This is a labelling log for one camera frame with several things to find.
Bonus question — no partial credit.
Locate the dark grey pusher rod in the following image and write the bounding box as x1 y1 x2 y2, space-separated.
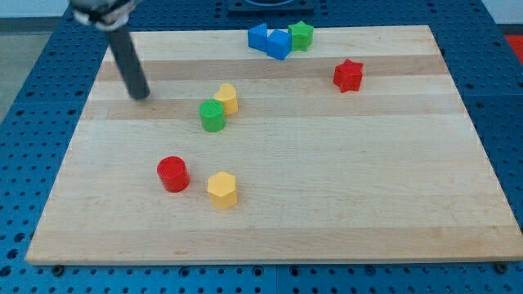
105 25 150 100

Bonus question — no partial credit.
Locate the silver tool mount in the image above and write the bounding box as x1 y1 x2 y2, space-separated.
69 0 141 31

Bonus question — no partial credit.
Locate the green cylinder block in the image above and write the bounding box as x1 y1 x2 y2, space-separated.
199 100 226 132

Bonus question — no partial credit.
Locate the yellow heart block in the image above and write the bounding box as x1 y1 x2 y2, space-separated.
213 83 239 115

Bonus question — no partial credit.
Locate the red cylinder block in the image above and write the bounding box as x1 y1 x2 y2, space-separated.
157 156 190 193

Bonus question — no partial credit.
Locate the blue triangle block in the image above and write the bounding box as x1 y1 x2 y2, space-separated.
247 23 267 52

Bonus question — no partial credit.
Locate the yellow hexagon block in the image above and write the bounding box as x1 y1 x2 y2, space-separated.
208 171 238 210

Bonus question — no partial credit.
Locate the blue cube block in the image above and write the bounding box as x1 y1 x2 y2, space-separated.
266 29 292 60

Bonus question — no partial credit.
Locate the green star block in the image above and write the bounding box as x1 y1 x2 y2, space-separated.
288 20 314 51

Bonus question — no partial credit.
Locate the red star block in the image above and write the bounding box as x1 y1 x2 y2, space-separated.
333 59 364 93

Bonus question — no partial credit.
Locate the wooden board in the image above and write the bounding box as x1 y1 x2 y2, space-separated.
25 25 522 265

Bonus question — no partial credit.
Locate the blue perforated table frame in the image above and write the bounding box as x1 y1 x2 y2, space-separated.
1 1 522 293

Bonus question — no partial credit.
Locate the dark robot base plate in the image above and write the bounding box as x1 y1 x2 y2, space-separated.
226 0 315 14

